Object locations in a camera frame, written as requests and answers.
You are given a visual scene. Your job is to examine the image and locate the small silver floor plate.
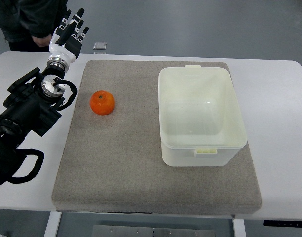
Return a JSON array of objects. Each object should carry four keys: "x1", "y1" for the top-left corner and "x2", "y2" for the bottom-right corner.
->
[{"x1": 93, "y1": 42, "x2": 107, "y2": 50}]

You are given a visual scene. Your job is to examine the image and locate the white table leg left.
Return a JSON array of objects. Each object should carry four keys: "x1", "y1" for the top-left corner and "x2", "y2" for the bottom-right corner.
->
[{"x1": 44, "y1": 211, "x2": 62, "y2": 237}]

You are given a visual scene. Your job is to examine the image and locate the person in dark clothes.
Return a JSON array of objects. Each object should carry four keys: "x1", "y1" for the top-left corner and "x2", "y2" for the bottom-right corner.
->
[{"x1": 0, "y1": 0, "x2": 67, "y2": 52}]

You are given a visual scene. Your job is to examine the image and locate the black table control panel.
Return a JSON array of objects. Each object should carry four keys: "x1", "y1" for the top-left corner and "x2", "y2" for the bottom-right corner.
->
[{"x1": 263, "y1": 220, "x2": 302, "y2": 228}]

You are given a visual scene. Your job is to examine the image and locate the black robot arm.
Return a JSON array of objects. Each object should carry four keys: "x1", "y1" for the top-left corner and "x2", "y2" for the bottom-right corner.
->
[{"x1": 0, "y1": 53, "x2": 77, "y2": 186}]

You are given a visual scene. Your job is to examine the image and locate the grey felt mat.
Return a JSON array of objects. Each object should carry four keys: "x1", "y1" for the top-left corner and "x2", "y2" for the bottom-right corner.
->
[{"x1": 52, "y1": 60, "x2": 262, "y2": 215}]

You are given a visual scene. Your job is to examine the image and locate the orange fruit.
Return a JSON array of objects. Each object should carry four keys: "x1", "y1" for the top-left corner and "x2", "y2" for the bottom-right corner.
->
[{"x1": 89, "y1": 90, "x2": 115, "y2": 116}]

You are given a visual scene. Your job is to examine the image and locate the white plastic box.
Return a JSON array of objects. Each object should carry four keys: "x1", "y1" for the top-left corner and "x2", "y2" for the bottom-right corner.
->
[{"x1": 158, "y1": 65, "x2": 247, "y2": 167}]

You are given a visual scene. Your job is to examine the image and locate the white table leg right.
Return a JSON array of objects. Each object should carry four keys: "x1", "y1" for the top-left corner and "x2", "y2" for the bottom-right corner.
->
[{"x1": 232, "y1": 219, "x2": 246, "y2": 237}]

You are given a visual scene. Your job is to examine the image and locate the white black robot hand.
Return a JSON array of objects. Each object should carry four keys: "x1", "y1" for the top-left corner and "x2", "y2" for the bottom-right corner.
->
[{"x1": 49, "y1": 8, "x2": 89, "y2": 64}]

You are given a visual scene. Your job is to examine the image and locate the metal base plate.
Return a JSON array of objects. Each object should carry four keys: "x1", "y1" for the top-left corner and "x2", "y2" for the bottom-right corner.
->
[{"x1": 91, "y1": 225, "x2": 216, "y2": 237}]

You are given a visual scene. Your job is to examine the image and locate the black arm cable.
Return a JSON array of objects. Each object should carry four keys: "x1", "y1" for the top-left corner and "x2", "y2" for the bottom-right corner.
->
[{"x1": 7, "y1": 148, "x2": 45, "y2": 184}]

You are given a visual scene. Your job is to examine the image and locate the white table leg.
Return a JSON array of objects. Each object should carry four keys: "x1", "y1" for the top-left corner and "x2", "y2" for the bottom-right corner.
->
[
  {"x1": 44, "y1": 211, "x2": 62, "y2": 237},
  {"x1": 232, "y1": 219, "x2": 246, "y2": 237}
]

